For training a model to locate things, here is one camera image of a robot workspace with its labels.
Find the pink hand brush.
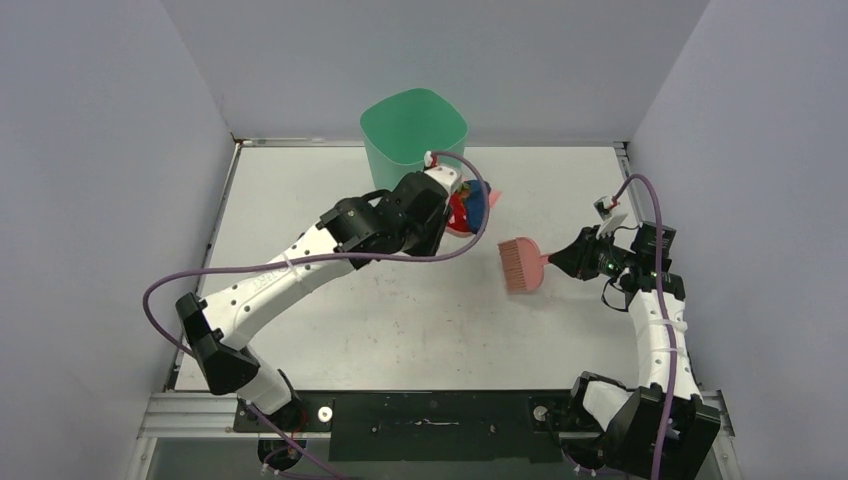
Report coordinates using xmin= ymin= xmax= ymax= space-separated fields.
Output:
xmin=498 ymin=237 xmax=548 ymax=294

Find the pink plastic dustpan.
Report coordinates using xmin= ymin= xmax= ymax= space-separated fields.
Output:
xmin=487 ymin=190 xmax=503 ymax=209

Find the green plastic bin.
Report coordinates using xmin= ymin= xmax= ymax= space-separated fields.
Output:
xmin=359 ymin=88 xmax=469 ymax=190

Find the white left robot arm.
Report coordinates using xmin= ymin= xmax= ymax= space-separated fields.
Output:
xmin=175 ymin=166 xmax=461 ymax=431

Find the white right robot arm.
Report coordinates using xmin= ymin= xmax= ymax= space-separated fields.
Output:
xmin=548 ymin=222 xmax=721 ymax=479

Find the red paper scrap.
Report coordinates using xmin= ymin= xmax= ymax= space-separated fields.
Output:
xmin=445 ymin=192 xmax=473 ymax=238

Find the long blue paper scrap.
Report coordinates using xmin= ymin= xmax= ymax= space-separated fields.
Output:
xmin=465 ymin=180 xmax=491 ymax=233

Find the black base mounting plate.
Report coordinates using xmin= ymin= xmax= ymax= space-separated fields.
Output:
xmin=233 ymin=390 xmax=598 ymax=465

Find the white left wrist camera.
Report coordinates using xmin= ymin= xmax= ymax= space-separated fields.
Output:
xmin=424 ymin=151 xmax=463 ymax=195

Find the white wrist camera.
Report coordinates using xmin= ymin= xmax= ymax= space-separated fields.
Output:
xmin=424 ymin=151 xmax=463 ymax=195
xmin=594 ymin=196 xmax=628 ymax=239

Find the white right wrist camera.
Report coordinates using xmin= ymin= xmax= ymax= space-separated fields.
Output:
xmin=594 ymin=196 xmax=628 ymax=239

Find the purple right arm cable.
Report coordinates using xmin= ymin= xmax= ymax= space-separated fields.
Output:
xmin=609 ymin=174 xmax=680 ymax=480

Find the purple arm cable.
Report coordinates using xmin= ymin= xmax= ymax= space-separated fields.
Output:
xmin=609 ymin=174 xmax=680 ymax=480
xmin=142 ymin=150 xmax=492 ymax=480

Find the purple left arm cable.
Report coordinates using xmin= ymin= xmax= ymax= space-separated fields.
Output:
xmin=142 ymin=150 xmax=492 ymax=480

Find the aluminium frame rail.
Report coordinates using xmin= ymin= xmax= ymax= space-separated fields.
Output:
xmin=135 ymin=390 xmax=737 ymax=440

